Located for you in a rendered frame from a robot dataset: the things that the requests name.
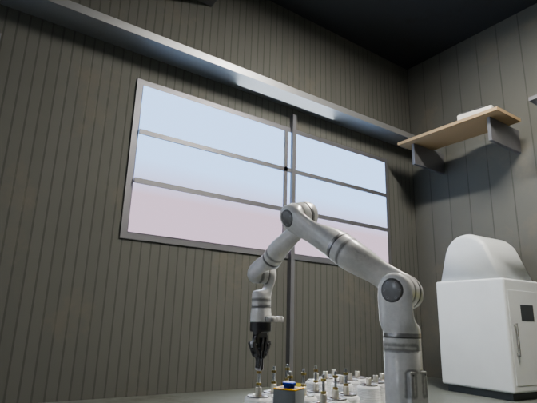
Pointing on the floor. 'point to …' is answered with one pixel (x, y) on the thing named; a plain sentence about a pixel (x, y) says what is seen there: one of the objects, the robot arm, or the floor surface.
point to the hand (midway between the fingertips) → (259, 364)
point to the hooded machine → (487, 321)
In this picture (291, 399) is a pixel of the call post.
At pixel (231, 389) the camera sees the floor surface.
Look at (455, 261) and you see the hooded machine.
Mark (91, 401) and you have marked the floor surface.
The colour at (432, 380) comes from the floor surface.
